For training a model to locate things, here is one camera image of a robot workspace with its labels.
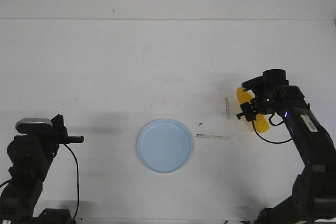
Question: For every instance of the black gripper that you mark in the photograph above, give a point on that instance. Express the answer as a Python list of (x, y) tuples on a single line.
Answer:
[(59, 135), (261, 87)]

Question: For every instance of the yellow corn cob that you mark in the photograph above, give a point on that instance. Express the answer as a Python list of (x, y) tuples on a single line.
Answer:
[(261, 124)]

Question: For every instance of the light blue round plate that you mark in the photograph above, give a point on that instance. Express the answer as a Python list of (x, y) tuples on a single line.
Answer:
[(164, 145)]

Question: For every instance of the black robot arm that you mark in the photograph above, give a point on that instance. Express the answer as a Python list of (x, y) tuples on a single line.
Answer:
[(32, 152), (313, 193)]

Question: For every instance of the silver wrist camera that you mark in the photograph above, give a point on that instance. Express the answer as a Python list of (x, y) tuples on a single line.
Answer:
[(33, 125)]

